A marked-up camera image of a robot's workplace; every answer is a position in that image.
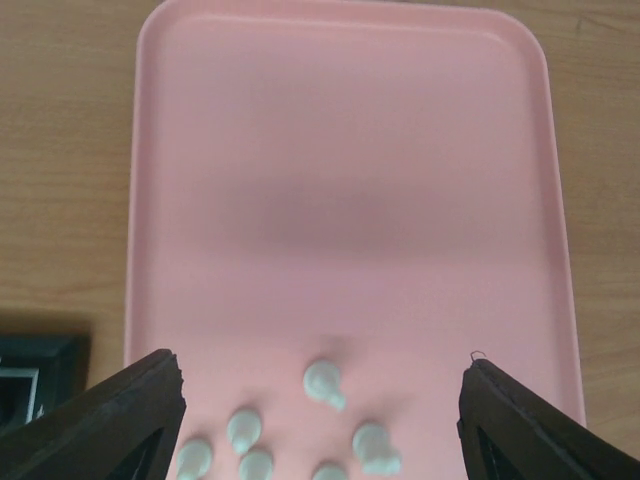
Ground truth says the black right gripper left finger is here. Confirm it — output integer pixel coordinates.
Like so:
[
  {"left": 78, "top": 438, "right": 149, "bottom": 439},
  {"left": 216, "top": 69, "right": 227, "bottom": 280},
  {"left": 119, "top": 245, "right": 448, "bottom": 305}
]
[{"left": 1, "top": 349, "right": 186, "bottom": 479}]

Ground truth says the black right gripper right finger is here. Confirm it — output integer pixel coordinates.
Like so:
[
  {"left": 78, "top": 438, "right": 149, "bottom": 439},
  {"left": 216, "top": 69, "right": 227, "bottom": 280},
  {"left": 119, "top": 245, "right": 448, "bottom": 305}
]
[{"left": 457, "top": 359, "right": 639, "bottom": 480}]

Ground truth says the black white chess board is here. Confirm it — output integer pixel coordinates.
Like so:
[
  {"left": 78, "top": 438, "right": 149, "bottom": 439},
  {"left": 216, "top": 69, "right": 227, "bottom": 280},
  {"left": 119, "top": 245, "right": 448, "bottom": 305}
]
[{"left": 1, "top": 334, "right": 91, "bottom": 435}]

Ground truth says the pink plastic tray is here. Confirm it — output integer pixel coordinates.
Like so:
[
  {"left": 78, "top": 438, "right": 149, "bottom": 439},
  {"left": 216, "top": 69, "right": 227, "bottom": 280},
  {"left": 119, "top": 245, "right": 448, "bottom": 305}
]
[{"left": 125, "top": 1, "right": 586, "bottom": 479}]

